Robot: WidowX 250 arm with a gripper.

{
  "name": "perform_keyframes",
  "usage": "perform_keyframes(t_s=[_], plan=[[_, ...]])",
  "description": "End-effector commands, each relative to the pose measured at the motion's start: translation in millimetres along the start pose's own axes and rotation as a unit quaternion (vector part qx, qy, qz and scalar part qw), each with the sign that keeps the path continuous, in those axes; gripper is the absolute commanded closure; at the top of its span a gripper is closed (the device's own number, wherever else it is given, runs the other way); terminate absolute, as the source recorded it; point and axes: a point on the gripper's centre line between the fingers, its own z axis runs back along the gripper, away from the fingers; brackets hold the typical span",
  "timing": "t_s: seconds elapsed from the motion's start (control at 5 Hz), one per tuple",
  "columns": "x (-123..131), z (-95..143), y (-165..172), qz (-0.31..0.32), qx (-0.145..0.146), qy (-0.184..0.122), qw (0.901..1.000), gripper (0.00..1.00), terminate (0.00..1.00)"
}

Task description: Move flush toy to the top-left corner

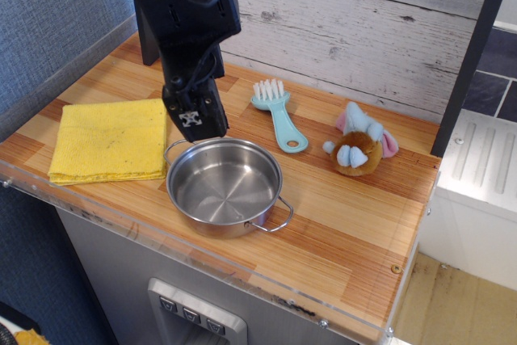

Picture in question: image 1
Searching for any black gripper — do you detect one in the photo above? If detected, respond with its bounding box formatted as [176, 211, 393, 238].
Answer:
[160, 43, 229, 141]

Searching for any brown and blue plush toy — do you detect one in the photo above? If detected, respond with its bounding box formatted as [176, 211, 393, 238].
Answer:
[322, 102, 399, 177]

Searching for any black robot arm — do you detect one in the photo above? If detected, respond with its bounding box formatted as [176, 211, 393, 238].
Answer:
[135, 0, 241, 141]

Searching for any teal dish brush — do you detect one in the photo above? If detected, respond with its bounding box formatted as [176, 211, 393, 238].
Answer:
[251, 79, 309, 154]

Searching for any stainless steel pot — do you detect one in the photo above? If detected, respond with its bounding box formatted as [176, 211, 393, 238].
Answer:
[164, 138, 294, 238]

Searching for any yellow folded cloth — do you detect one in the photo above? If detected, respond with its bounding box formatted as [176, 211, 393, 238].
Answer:
[48, 99, 167, 186]

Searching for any clear acrylic table edge guard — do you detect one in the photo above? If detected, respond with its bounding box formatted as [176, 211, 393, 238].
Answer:
[1, 149, 439, 344]

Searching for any grey control panel with buttons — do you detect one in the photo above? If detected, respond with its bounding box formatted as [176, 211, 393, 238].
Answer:
[148, 278, 248, 344]

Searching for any yellow object at bottom-left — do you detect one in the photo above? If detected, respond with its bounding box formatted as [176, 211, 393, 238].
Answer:
[14, 330, 50, 345]

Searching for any white ribbed appliance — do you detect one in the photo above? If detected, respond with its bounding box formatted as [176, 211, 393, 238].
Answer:
[419, 110, 516, 289]

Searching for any black left frame post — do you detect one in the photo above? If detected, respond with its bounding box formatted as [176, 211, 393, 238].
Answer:
[135, 5, 160, 65]

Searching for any black frame post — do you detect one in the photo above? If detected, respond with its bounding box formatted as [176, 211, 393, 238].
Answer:
[135, 5, 160, 65]
[431, 0, 502, 158]

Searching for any black right frame post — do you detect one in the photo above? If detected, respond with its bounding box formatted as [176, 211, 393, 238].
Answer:
[431, 0, 502, 158]

